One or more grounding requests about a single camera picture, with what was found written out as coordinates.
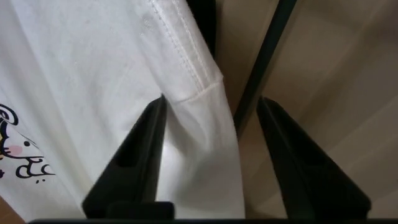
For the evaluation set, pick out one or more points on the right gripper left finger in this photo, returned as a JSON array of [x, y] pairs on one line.
[[133, 174]]

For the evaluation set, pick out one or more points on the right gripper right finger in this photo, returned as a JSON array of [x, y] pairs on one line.
[[311, 180]]

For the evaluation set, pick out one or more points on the white printed T-shirt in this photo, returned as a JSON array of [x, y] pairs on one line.
[[93, 77]]

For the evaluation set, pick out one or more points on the black clothes rack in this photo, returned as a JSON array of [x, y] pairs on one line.
[[267, 46]]

